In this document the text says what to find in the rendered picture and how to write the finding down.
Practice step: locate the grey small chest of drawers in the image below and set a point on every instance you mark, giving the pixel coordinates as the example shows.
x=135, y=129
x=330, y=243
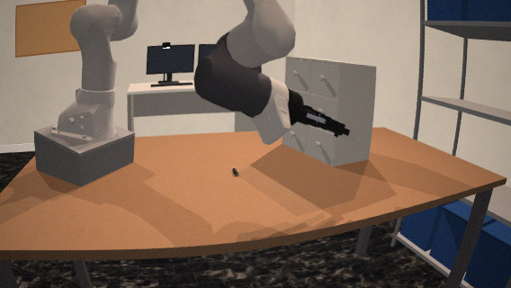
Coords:
x=355, y=109

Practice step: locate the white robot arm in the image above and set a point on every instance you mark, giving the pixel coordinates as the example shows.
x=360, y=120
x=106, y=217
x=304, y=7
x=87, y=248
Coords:
x=230, y=76

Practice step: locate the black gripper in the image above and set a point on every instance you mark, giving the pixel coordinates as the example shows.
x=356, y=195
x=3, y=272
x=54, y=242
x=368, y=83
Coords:
x=298, y=110

